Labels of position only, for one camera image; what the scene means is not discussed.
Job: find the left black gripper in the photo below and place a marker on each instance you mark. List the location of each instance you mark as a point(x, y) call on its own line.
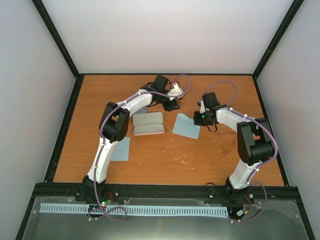
point(169, 107)

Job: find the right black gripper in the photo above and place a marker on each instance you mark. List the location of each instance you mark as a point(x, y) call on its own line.
point(197, 121)

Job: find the light-blue cleaning cloth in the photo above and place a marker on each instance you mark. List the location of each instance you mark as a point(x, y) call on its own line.
point(121, 151)
point(184, 126)

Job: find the pink glasses case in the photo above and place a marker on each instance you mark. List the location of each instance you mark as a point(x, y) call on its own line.
point(148, 124)

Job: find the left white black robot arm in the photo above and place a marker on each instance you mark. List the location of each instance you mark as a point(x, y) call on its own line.
point(114, 125)

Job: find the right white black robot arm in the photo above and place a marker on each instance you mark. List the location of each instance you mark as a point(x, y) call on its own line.
point(255, 144)

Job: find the grey-blue glasses case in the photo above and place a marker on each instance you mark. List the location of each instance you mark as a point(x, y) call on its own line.
point(142, 110)

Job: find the red-framed clear glasses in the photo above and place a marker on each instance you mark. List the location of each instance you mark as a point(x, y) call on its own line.
point(226, 140)

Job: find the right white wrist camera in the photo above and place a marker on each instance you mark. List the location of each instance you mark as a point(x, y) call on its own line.
point(202, 110)

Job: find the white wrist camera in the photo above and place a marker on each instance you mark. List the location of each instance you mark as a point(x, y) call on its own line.
point(175, 92)
point(202, 110)

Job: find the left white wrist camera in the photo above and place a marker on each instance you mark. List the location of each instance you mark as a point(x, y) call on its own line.
point(175, 92)

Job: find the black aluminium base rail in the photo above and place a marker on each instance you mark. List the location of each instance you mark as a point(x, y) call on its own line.
point(121, 192)

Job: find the black cage frame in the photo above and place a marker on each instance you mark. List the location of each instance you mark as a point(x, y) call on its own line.
point(79, 77)

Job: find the light-blue slotted cable duct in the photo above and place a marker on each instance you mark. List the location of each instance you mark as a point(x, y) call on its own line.
point(139, 210)

